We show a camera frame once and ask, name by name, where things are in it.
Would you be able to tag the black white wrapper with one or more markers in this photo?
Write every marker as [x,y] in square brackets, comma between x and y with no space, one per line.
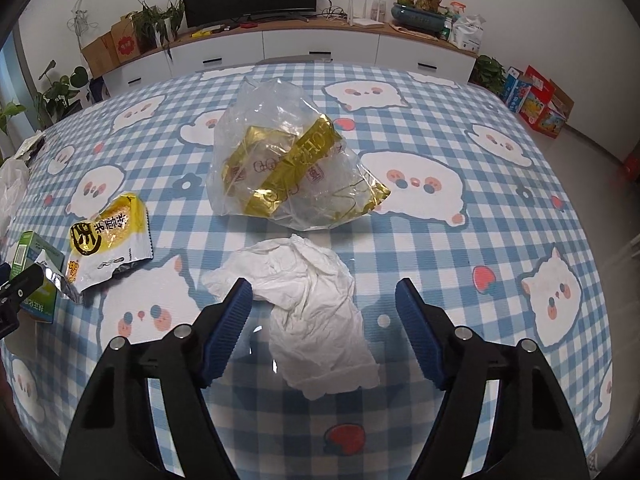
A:
[30,147]

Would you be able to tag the white printed bag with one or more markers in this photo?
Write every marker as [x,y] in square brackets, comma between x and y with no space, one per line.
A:
[470,32]

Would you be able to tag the colourful printed toy box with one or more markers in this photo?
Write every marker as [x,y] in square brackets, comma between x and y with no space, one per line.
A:
[547,121]

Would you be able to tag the spray bottle with pink trigger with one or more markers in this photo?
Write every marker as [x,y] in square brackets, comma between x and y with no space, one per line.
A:
[457,8]

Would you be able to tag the small yellow object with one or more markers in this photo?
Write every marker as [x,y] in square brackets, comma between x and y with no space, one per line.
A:
[200,33]

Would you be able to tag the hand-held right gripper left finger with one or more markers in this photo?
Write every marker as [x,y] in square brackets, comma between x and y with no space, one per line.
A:
[225,330]

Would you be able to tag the plain brown cardboard box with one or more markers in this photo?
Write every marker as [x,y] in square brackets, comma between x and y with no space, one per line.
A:
[100,53]

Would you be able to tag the long-leaf potted plant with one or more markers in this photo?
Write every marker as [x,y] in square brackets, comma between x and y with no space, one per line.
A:
[150,20]

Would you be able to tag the white plastic bag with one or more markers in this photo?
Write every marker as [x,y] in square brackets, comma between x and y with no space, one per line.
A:
[10,185]

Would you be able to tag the bushy green floor plant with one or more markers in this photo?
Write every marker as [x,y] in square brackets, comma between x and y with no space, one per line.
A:
[487,74]

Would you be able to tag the leafy green potted plant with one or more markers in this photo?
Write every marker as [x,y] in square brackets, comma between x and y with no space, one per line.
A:
[60,90]

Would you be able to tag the green drink carton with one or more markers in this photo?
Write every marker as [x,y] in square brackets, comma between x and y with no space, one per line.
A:
[30,255]

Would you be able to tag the yellow white snack packet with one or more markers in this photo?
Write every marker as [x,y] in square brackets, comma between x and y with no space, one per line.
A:
[107,245]

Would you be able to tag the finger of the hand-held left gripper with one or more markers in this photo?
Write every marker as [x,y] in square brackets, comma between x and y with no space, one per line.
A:
[3,273]
[22,284]

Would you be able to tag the small red container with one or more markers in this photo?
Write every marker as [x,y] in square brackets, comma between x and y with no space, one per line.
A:
[631,169]

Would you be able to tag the white cabinet with wooden top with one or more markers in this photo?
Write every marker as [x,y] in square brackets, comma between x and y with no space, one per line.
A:
[320,47]

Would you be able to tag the green bottle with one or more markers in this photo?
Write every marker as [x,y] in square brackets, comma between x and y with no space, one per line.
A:
[445,31]

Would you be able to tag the white router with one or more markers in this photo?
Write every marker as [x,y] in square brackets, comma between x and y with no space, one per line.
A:
[368,20]

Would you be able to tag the blue white checkered tablecloth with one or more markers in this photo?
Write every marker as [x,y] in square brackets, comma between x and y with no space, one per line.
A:
[450,260]

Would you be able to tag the clear plastic bag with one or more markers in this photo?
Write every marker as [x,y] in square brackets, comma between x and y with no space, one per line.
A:
[270,105]

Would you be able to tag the white tissue paper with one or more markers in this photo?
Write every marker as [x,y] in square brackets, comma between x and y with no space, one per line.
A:
[310,320]

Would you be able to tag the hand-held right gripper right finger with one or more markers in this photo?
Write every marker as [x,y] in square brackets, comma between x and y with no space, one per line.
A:
[417,330]

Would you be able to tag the blue white carton box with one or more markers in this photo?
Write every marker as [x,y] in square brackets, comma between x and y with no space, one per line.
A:
[515,89]

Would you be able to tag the gold foil wrapper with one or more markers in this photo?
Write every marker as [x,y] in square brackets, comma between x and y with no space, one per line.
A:
[280,160]

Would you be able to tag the small green vine plant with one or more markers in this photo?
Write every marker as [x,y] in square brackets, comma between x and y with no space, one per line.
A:
[10,116]

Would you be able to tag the cardboard box with red label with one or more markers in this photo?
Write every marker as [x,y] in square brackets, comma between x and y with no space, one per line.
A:
[125,40]

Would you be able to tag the bonsai in blue ceramic pot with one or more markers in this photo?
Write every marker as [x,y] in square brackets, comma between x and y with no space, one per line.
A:
[420,12]

